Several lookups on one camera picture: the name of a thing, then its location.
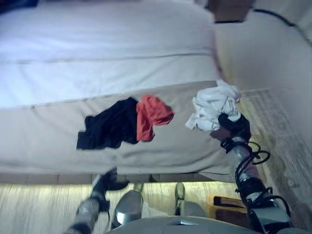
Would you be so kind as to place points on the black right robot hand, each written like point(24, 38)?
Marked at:
point(237, 128)

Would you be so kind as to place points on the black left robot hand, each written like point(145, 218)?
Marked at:
point(107, 181)

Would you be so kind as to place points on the white garment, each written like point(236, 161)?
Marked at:
point(214, 104)

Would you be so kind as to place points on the black garment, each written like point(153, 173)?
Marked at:
point(109, 126)

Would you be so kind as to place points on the red garment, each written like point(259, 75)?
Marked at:
point(151, 114)

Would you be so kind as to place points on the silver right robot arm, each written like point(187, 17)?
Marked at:
point(253, 190)

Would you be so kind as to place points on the bed with beige cover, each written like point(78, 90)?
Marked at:
point(48, 136)

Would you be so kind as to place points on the tan rectangular laundry basket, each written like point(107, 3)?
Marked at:
point(226, 209)

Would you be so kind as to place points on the grey striped floor rug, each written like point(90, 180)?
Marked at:
point(36, 204)

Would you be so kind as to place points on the grey robot torso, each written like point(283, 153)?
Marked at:
point(170, 226)

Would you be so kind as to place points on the wooden two-drawer nightstand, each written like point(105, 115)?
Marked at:
point(229, 9)

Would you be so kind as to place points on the white duvet with grey piping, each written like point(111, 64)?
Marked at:
point(97, 44)

